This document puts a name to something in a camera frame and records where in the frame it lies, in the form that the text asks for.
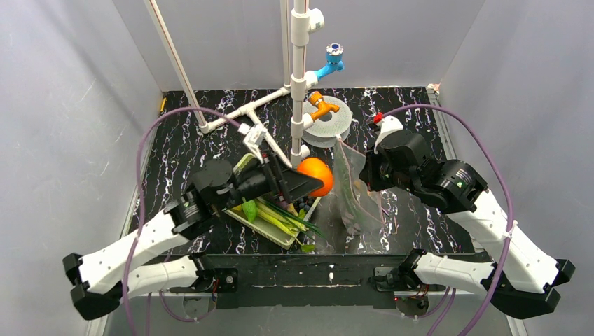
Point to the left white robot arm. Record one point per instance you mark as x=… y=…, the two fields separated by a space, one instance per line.
x=103 y=279

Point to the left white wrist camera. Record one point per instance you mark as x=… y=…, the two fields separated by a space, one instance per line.
x=253 y=137

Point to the orange toy fruit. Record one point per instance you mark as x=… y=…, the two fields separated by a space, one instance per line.
x=316 y=168

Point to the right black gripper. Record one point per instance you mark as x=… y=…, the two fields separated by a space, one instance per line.
x=371 y=172

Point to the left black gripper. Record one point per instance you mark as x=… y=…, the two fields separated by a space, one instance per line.
x=279 y=181

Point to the blue toy faucet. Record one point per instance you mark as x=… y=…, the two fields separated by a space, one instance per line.
x=334 y=63

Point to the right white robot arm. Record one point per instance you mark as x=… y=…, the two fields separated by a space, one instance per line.
x=524 y=278

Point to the white pvc pipe frame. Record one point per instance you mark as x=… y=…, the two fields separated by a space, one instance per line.
x=297 y=26

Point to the pale green plastic basket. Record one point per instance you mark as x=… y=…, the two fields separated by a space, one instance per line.
x=260 y=226

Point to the orange toy faucet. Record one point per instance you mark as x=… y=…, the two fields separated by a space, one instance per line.
x=316 y=99

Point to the dark toy grapes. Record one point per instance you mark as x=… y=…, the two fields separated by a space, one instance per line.
x=304 y=203

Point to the clear zip top bag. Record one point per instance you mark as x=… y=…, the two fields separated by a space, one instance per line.
x=360 y=210

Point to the grey filament spool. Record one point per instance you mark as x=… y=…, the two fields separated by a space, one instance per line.
x=324 y=132

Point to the green toy bitter gourd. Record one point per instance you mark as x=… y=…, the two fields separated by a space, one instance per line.
x=250 y=210

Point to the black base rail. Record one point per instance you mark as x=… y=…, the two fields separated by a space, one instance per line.
x=299 y=280

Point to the green toy scallions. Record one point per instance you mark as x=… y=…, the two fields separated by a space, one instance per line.
x=296 y=227

